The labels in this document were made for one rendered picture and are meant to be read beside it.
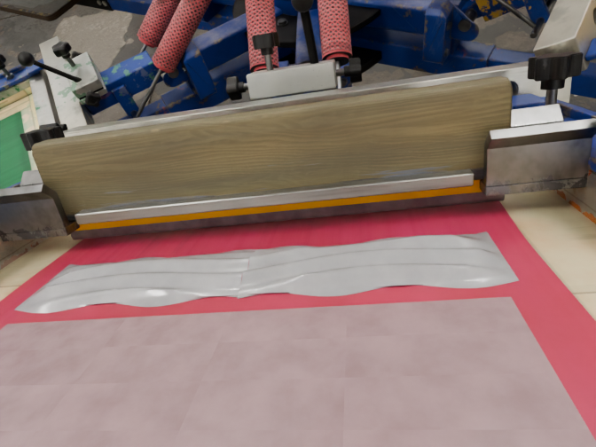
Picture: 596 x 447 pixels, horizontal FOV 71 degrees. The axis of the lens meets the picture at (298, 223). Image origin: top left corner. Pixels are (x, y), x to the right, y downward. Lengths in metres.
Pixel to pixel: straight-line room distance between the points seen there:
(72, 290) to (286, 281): 0.17
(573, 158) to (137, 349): 0.33
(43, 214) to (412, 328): 0.34
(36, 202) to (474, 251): 0.37
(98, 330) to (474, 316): 0.23
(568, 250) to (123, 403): 0.29
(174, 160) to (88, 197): 0.10
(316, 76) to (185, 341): 0.44
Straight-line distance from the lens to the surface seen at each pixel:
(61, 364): 0.30
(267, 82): 0.62
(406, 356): 0.23
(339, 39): 0.73
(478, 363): 0.23
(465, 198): 0.38
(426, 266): 0.29
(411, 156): 0.35
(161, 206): 0.39
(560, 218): 0.38
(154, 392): 0.24
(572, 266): 0.31
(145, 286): 0.34
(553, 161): 0.36
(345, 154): 0.35
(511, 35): 2.77
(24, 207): 0.46
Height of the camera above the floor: 1.52
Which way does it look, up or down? 54 degrees down
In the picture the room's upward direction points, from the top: 19 degrees counter-clockwise
